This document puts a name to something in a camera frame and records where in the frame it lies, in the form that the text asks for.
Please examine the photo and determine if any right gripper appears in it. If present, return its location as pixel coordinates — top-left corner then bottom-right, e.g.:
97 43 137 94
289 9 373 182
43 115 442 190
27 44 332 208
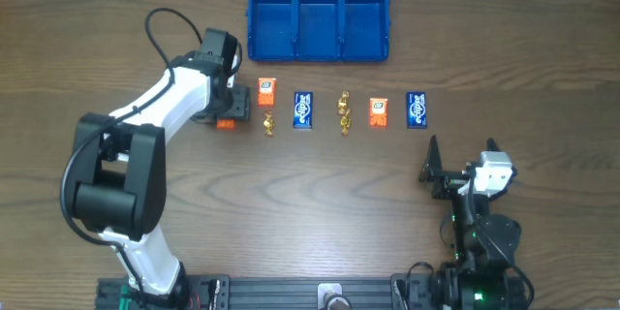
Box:
418 135 501 201

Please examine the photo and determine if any blue candy pack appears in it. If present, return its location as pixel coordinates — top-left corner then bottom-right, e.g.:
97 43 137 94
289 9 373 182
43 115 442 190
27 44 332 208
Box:
405 91 428 130
293 91 314 131

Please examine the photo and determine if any gold candy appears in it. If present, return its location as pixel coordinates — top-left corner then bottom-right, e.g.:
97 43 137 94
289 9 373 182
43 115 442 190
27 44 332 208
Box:
339 108 354 137
337 89 352 116
262 109 276 139

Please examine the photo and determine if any blue tray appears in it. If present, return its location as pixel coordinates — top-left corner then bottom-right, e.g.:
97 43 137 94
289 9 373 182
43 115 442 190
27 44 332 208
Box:
246 0 391 64

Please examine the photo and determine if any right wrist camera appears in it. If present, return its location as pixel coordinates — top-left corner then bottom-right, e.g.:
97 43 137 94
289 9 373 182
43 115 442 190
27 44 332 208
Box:
457 150 514 199

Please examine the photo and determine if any mounting rail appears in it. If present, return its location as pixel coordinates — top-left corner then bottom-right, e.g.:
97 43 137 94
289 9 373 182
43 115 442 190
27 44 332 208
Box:
95 274 527 310

